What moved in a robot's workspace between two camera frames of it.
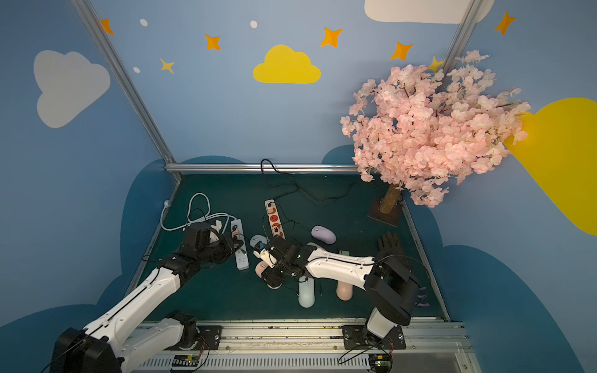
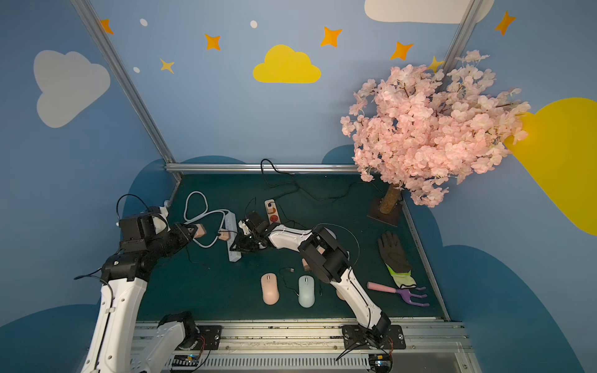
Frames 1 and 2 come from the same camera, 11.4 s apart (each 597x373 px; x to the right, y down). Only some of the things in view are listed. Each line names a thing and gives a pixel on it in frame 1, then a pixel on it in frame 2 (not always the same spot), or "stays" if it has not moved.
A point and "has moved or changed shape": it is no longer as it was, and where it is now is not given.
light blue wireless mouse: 306,291 stays
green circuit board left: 188,360 stays
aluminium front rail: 318,348 stays
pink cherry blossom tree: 419,131 stays
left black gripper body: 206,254 -> 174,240
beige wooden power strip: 274,219 stays
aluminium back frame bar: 261,168 stays
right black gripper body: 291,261 -> 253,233
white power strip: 241,256 has moved or changed shape
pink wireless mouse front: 260,267 -> 270,288
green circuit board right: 382,363 stays
